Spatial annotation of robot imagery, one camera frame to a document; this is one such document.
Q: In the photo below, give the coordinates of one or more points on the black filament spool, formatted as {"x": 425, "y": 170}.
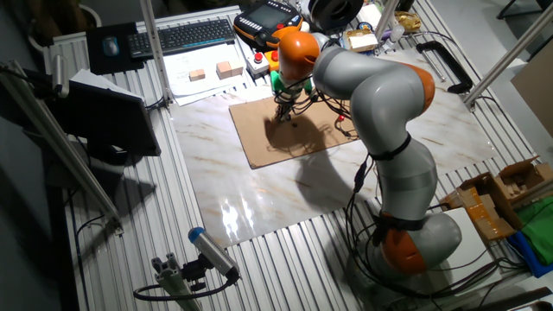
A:
{"x": 334, "y": 13}

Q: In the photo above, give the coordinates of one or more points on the thin aluminium post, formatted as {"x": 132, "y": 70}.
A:
{"x": 386, "y": 17}

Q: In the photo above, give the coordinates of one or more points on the black mouse pad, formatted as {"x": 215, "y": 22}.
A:
{"x": 97, "y": 60}

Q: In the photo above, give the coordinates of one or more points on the black computer monitor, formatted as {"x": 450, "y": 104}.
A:
{"x": 108, "y": 121}

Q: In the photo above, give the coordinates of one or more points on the printed white paper sheets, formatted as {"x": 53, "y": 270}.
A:
{"x": 194, "y": 56}

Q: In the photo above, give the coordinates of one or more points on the dark computer mouse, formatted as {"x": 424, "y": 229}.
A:
{"x": 111, "y": 46}

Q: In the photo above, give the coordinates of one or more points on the white paper behind monitor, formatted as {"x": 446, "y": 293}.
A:
{"x": 99, "y": 84}

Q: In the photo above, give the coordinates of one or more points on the brown cardboard panel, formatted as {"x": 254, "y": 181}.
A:
{"x": 538, "y": 99}

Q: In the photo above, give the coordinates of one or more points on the open cardboard box wooden pieces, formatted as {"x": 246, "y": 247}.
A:
{"x": 523, "y": 177}

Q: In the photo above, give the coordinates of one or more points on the black computer keyboard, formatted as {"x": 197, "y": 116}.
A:
{"x": 181, "y": 36}

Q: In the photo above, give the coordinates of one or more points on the small open cardboard box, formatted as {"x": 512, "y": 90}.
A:
{"x": 362, "y": 41}

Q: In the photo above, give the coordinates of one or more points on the brown cardboard sheet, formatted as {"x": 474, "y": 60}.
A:
{"x": 259, "y": 138}

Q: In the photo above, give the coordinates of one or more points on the aluminium frame strut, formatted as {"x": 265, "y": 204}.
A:
{"x": 56, "y": 142}

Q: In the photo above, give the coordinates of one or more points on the blue fabric bag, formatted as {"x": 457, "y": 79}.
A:
{"x": 527, "y": 259}

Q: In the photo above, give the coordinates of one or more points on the upright aluminium post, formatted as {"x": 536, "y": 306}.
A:
{"x": 155, "y": 52}

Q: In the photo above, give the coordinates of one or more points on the red button orange box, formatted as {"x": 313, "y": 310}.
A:
{"x": 272, "y": 60}

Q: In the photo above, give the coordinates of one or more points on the large wooden cube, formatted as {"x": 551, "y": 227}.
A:
{"x": 224, "y": 70}
{"x": 237, "y": 67}

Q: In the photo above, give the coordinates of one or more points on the black orange teach pendant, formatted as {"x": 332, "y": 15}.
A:
{"x": 263, "y": 19}

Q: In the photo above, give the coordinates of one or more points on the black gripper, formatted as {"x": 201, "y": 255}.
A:
{"x": 286, "y": 103}

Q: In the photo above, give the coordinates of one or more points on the slanted aluminium post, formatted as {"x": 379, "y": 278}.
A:
{"x": 510, "y": 54}

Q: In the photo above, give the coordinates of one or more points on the red mushroom button white box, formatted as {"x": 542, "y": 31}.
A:
{"x": 258, "y": 65}

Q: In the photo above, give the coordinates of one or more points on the aluminium camera mount profile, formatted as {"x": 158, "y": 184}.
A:
{"x": 173, "y": 281}

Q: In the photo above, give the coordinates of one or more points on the medium wooden block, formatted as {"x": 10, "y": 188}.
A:
{"x": 197, "y": 74}

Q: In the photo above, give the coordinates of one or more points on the green cloth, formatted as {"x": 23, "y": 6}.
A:
{"x": 540, "y": 229}

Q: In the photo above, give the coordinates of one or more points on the brown taped cardboard box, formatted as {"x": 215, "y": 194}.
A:
{"x": 484, "y": 211}

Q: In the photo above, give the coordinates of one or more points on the silver depth camera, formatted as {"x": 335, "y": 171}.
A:
{"x": 214, "y": 252}

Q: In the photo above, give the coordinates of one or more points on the white carton box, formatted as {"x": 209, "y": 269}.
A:
{"x": 369, "y": 13}

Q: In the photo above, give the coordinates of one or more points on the gold foil packet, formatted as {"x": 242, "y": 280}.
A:
{"x": 408, "y": 20}

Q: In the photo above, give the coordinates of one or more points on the white marble pattern sheet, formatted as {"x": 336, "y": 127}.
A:
{"x": 259, "y": 194}

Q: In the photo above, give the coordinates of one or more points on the white plastic bottle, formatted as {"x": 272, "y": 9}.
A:
{"x": 395, "y": 33}

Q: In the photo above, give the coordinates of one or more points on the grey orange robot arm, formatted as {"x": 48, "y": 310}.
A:
{"x": 384, "y": 99}

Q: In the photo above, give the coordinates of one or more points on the silver cylindrical camera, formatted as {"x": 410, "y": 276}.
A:
{"x": 60, "y": 75}

